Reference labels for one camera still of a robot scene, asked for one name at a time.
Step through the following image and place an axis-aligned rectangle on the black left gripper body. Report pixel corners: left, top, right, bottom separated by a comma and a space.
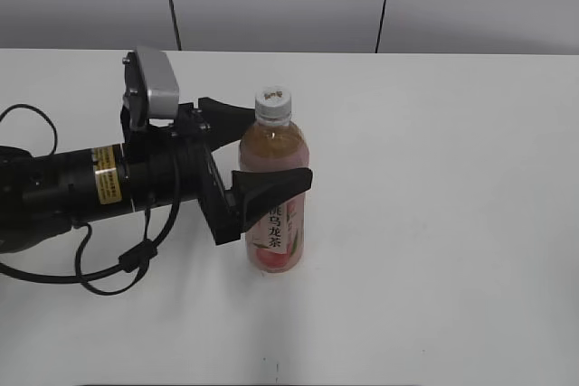
120, 103, 240, 245

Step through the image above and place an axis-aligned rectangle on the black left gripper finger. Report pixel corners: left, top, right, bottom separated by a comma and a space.
198, 97, 255, 151
231, 167, 313, 232

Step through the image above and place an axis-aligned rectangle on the white bottle cap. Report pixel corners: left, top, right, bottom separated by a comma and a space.
254, 86, 292, 127

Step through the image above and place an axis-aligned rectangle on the peach oolong tea bottle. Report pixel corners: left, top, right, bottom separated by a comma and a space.
239, 122, 309, 273

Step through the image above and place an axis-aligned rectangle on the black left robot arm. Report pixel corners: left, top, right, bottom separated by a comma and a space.
1, 98, 313, 253

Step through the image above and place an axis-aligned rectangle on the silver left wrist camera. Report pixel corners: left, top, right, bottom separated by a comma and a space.
123, 46, 180, 132

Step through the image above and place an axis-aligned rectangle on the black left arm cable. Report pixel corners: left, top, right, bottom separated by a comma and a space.
0, 104, 182, 297

